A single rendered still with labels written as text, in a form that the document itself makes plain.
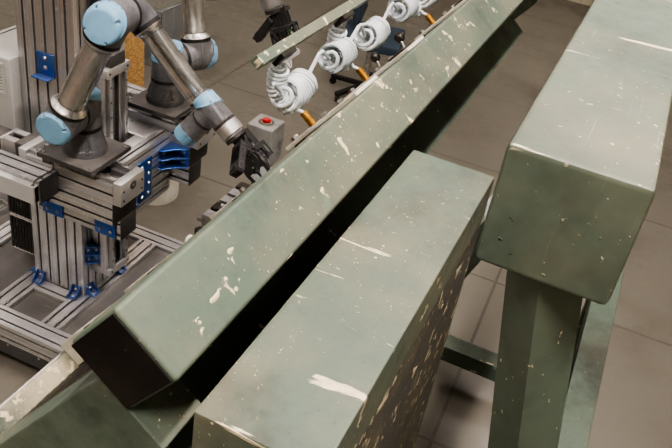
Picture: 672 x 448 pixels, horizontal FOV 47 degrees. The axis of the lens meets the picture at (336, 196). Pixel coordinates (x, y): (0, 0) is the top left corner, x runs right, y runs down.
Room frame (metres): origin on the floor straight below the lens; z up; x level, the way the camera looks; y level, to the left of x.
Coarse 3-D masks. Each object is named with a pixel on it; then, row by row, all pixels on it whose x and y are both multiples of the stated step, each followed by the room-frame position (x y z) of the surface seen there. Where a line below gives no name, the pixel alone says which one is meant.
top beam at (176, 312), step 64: (512, 0) 2.06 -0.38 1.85; (448, 64) 1.51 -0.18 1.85; (320, 128) 1.06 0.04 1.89; (384, 128) 1.17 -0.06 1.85; (256, 192) 0.85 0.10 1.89; (320, 192) 0.93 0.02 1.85; (192, 256) 0.70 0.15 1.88; (256, 256) 0.76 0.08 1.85; (128, 320) 0.58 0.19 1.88; (192, 320) 0.63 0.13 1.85; (128, 384) 0.57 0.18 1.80
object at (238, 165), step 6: (240, 144) 1.99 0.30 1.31; (246, 144) 2.00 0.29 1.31; (234, 150) 1.99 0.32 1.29; (240, 150) 1.96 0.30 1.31; (246, 150) 1.98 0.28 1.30; (234, 156) 1.96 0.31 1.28; (240, 156) 1.94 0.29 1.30; (234, 162) 1.93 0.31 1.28; (240, 162) 1.92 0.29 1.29; (234, 168) 1.91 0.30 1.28; (240, 168) 1.91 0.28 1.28; (234, 174) 1.90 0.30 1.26; (240, 174) 1.91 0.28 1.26
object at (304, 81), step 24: (360, 0) 1.61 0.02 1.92; (408, 0) 1.86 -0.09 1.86; (432, 0) 2.03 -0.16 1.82; (312, 24) 1.40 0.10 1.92; (360, 24) 1.61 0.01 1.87; (384, 24) 1.71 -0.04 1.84; (288, 48) 1.29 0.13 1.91; (360, 48) 1.66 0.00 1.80; (336, 72) 1.47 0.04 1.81; (312, 96) 1.35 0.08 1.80
